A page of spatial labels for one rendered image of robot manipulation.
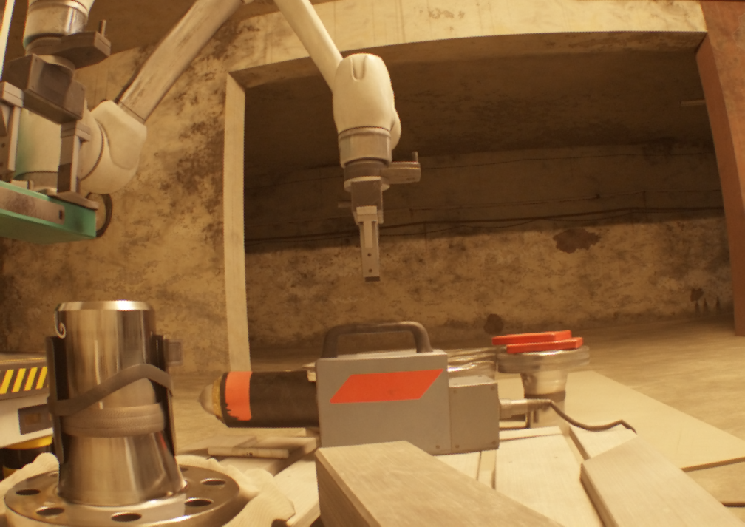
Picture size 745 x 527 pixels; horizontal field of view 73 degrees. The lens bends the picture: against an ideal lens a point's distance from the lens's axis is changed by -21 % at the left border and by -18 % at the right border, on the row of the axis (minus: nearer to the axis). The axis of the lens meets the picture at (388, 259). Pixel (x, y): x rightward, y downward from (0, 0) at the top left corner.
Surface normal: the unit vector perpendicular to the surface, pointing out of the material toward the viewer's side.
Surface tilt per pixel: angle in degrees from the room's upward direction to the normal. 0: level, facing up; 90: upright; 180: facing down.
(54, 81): 90
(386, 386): 90
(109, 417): 81
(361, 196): 90
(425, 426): 90
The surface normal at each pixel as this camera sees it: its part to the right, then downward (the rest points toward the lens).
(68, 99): 0.99, -0.07
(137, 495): 0.63, -0.32
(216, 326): -0.17, -0.08
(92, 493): 0.04, -0.31
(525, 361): -0.62, -0.04
